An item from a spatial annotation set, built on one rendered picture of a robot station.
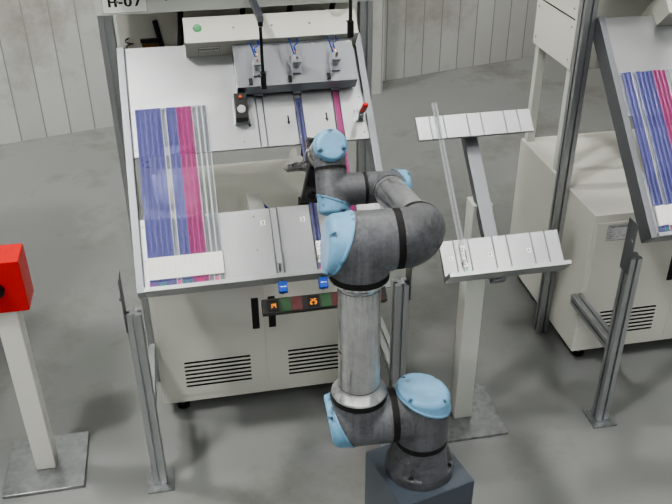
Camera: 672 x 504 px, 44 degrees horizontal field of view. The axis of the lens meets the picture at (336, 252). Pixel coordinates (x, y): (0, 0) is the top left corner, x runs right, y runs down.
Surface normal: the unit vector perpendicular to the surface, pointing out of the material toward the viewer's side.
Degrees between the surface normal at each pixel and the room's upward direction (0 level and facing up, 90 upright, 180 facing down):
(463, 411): 90
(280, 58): 44
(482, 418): 0
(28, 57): 90
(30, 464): 0
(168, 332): 90
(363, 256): 82
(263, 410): 0
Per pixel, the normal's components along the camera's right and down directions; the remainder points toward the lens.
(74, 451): 0.00, -0.85
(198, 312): 0.19, 0.50
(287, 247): 0.13, -0.26
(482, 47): 0.42, 0.47
